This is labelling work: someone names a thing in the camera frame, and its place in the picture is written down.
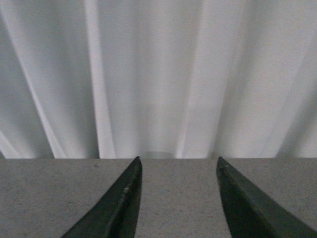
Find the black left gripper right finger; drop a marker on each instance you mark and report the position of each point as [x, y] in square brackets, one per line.
[251, 213]

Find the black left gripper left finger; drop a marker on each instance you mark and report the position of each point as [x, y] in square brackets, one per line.
[115, 215]

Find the white pleated curtain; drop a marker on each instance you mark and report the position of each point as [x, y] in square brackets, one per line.
[158, 78]

